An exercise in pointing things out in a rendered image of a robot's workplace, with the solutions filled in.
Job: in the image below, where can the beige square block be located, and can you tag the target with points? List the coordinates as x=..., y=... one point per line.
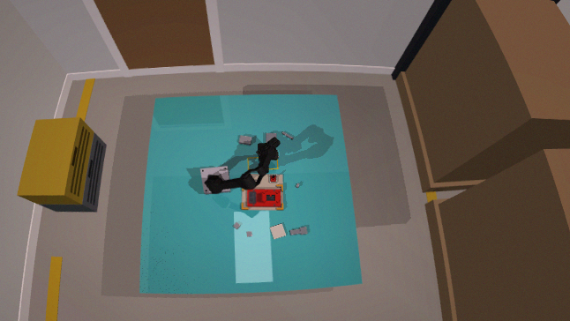
x=277, y=231

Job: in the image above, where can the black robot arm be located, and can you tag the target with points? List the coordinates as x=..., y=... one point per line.
x=268, y=152

